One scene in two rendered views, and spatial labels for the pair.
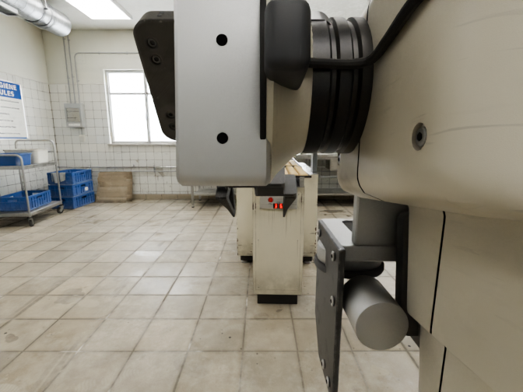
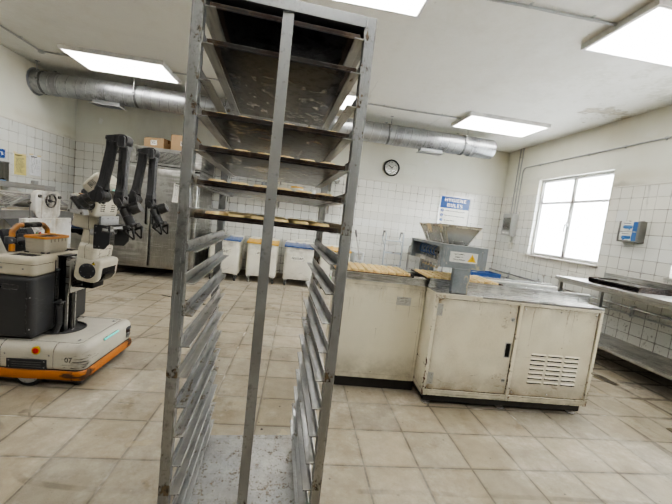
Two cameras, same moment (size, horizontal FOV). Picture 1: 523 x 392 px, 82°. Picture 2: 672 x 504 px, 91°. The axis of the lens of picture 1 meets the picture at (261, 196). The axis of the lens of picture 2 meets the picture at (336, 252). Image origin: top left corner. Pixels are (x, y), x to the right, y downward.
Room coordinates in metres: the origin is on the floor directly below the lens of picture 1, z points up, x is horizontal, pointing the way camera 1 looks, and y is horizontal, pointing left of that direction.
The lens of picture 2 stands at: (1.59, -2.68, 1.26)
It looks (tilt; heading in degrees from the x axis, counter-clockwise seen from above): 6 degrees down; 83
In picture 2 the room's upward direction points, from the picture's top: 7 degrees clockwise
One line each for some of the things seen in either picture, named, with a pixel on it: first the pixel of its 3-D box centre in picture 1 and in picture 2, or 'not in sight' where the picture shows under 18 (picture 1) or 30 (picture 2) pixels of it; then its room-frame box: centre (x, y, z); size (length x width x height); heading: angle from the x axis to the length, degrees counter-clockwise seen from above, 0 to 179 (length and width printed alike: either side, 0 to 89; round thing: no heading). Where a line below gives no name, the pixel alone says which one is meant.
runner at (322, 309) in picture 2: not in sight; (315, 293); (1.68, -1.40, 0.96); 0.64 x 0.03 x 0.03; 94
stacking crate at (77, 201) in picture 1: (73, 199); not in sight; (5.10, 3.26, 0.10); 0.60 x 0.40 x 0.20; 178
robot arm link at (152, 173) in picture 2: not in sight; (152, 178); (0.45, 0.02, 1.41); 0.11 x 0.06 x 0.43; 90
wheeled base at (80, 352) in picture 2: not in sight; (61, 343); (0.00, -0.20, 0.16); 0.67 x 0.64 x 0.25; 0
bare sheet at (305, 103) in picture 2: not in sight; (283, 95); (1.48, -1.42, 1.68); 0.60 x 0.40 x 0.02; 94
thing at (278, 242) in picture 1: (277, 229); (371, 325); (2.25, -0.12, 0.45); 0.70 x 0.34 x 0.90; 178
